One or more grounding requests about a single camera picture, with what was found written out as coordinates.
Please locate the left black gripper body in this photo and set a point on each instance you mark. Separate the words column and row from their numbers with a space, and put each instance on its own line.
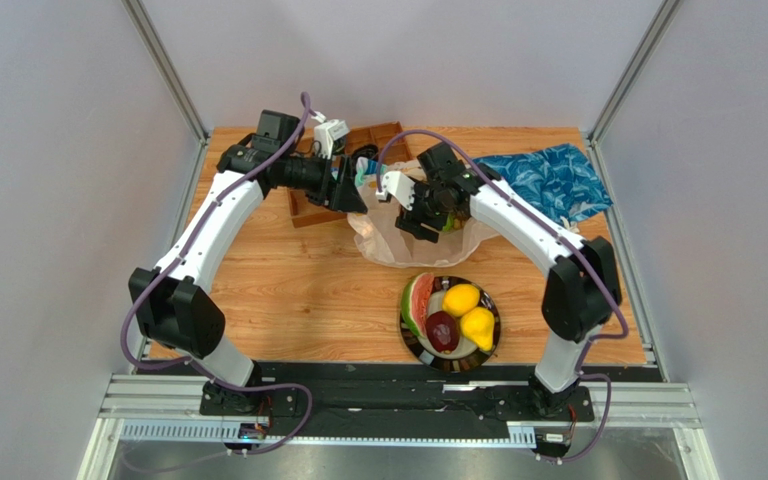
column 317, row 175

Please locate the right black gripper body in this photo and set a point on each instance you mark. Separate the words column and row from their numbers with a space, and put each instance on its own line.
column 418, row 222

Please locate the green fake starfruit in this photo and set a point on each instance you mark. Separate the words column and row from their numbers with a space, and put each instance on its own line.
column 452, row 223

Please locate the translucent white plastic bag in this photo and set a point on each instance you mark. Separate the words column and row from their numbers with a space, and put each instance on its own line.
column 380, row 241

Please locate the fake watermelon slice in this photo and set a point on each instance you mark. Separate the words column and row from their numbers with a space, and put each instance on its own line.
column 414, row 302

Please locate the yellow fake lemon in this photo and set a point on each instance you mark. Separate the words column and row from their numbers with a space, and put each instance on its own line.
column 460, row 299

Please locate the dark red fake apple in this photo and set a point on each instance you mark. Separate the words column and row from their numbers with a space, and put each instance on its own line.
column 442, row 332

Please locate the yellow fake pear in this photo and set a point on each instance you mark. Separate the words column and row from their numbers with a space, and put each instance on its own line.
column 477, row 325

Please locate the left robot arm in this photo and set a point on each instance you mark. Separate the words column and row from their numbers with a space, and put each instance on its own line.
column 171, row 301

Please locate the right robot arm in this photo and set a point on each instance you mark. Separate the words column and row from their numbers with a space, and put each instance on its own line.
column 582, row 288

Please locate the brown wooden organizer tray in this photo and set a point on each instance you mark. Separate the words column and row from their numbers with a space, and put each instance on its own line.
column 305, row 214

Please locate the teal white sock bundle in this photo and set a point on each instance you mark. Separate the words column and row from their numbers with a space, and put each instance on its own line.
column 361, row 168

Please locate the blue patterned cloth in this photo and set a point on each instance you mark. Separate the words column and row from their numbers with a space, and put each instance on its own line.
column 558, row 181

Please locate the black rimmed beige plate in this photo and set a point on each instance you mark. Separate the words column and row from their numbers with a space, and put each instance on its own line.
column 467, row 356

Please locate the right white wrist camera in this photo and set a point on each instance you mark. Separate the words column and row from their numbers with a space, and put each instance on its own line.
column 396, row 185

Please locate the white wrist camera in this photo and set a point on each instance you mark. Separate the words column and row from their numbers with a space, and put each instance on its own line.
column 328, row 136
column 396, row 185

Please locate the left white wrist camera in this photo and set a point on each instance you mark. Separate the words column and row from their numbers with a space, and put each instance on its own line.
column 328, row 136

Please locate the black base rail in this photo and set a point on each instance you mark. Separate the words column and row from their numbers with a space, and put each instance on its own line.
column 401, row 401

